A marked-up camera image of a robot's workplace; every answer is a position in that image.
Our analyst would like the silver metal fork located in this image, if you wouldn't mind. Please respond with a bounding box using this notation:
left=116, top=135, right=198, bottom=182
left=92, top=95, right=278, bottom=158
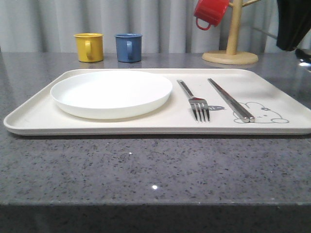
left=177, top=80, right=210, bottom=123

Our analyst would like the yellow enamel mug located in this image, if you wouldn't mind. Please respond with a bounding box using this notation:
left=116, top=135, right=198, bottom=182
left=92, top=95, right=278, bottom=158
left=74, top=33, right=104, bottom=63

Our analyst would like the silver metal chopstick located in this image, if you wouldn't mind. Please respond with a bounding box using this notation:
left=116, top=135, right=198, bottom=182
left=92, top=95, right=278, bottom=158
left=209, top=78, right=256, bottom=123
left=207, top=78, right=251, bottom=123

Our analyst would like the blue enamel mug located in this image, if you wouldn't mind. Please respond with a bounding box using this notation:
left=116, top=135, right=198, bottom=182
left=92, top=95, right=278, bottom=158
left=115, top=33, right=142, bottom=63

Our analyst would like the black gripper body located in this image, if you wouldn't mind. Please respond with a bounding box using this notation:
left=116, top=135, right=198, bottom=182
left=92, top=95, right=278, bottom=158
left=276, top=0, right=311, bottom=51

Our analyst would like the red enamel mug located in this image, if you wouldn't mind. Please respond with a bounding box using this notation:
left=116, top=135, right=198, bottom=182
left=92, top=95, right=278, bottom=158
left=193, top=0, right=229, bottom=31

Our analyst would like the wooden mug tree stand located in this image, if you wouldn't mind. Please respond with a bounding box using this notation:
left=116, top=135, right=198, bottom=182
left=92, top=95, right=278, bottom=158
left=202, top=0, right=259, bottom=65

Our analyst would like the grey curtain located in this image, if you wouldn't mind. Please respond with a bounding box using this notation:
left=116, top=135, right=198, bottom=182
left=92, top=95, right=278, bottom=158
left=0, top=0, right=311, bottom=54

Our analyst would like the beige rabbit serving tray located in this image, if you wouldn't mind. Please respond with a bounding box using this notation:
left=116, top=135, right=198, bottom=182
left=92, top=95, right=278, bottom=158
left=3, top=68, right=311, bottom=135

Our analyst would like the white round plate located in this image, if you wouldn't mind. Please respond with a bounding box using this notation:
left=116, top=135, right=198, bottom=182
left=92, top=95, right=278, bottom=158
left=50, top=70, right=173, bottom=119

